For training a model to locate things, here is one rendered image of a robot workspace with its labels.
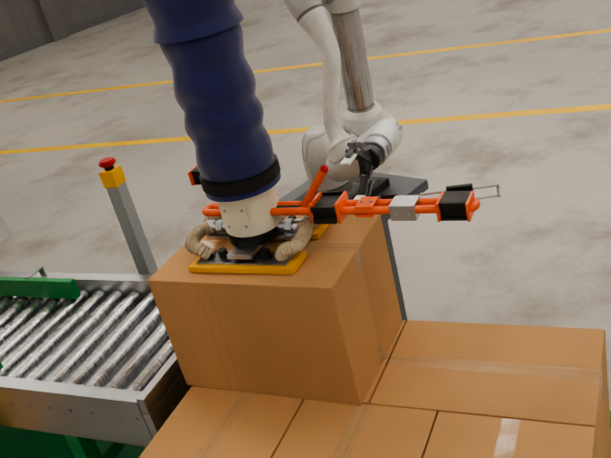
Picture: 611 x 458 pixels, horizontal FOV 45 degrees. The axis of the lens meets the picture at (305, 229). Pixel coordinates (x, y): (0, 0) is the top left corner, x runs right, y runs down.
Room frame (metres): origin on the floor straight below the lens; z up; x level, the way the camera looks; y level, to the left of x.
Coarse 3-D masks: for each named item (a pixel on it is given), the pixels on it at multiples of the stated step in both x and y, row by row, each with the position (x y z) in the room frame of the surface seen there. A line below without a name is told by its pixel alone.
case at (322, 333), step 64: (192, 256) 2.02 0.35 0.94; (320, 256) 1.81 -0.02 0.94; (384, 256) 1.95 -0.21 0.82; (192, 320) 1.88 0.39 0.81; (256, 320) 1.77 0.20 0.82; (320, 320) 1.67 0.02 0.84; (384, 320) 1.86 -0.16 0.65; (192, 384) 1.93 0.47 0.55; (256, 384) 1.80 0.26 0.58; (320, 384) 1.69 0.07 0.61
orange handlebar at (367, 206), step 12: (216, 204) 2.03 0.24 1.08; (288, 204) 1.91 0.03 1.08; (300, 204) 1.89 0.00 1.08; (348, 204) 1.82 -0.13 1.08; (360, 204) 1.77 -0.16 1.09; (372, 204) 1.75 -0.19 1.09; (384, 204) 1.77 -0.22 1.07; (420, 204) 1.72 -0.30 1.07; (432, 204) 1.70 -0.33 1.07; (360, 216) 1.76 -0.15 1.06; (372, 216) 1.74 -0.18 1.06
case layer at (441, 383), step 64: (384, 384) 1.70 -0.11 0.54; (448, 384) 1.63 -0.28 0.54; (512, 384) 1.57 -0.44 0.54; (576, 384) 1.51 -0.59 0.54; (192, 448) 1.64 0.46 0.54; (256, 448) 1.58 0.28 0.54; (320, 448) 1.52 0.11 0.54; (384, 448) 1.46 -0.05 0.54; (448, 448) 1.40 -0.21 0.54; (512, 448) 1.35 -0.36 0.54; (576, 448) 1.30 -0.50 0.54
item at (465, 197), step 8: (448, 192) 1.69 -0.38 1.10; (456, 192) 1.68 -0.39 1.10; (464, 192) 1.67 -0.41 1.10; (472, 192) 1.66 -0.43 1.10; (440, 200) 1.66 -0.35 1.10; (448, 200) 1.65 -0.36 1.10; (456, 200) 1.64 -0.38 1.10; (464, 200) 1.63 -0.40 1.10; (472, 200) 1.64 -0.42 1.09; (440, 208) 1.65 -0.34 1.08; (448, 208) 1.64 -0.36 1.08; (456, 208) 1.63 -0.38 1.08; (464, 208) 1.62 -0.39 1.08; (440, 216) 1.65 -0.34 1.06; (448, 216) 1.64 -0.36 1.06; (456, 216) 1.63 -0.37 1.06; (464, 216) 1.62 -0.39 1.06; (472, 216) 1.62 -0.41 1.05
